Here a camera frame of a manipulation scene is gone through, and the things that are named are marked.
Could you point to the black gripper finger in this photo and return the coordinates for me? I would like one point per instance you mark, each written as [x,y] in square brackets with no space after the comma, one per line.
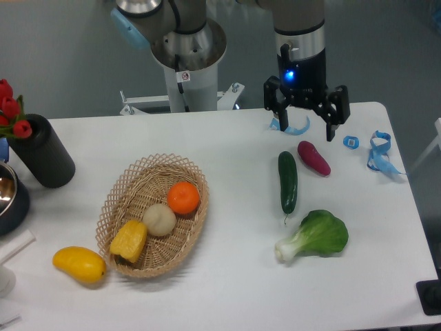
[277,98]
[334,110]

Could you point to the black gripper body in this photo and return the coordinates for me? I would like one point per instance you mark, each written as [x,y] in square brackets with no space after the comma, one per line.
[303,83]

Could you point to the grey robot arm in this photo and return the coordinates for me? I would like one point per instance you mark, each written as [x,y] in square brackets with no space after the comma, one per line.
[189,46]

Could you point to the woven wicker basket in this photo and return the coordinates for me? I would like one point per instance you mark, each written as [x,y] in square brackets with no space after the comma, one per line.
[145,183]

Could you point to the yellow pepper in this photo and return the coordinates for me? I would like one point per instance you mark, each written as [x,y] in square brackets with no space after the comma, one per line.
[129,241]

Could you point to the blue tape strip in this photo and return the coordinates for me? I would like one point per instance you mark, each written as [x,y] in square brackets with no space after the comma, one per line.
[275,125]

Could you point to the small blue tape roll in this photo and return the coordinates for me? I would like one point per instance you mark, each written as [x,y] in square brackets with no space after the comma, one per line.
[351,142]

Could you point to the purple sweet potato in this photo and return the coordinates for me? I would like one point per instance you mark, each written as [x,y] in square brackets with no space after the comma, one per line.
[313,159]

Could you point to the blue crumpled ribbon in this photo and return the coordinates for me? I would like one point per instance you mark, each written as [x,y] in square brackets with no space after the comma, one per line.
[378,159]

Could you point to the green cucumber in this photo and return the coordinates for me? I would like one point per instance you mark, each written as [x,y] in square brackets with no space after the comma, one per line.
[288,177]

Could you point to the green bok choy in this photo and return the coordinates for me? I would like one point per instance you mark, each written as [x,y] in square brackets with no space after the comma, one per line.
[320,232]

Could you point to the orange fruit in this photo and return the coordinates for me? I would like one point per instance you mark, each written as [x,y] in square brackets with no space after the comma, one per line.
[183,198]

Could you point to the black device at edge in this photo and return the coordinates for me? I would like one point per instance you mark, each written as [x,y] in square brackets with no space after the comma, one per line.
[429,295]

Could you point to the black cylindrical vase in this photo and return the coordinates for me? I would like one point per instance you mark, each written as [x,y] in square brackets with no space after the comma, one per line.
[44,154]

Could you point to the yellow mango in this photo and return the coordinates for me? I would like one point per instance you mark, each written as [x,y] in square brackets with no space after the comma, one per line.
[82,264]

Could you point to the red artificial tulips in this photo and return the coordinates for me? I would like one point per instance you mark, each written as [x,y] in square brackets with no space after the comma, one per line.
[14,124]

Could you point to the dark metal pot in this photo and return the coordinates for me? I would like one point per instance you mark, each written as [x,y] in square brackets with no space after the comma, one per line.
[15,200]

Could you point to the white stand object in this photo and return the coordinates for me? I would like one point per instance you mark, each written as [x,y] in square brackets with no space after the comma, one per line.
[9,250]

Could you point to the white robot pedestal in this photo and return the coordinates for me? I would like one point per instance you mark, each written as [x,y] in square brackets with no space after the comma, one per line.
[187,91]

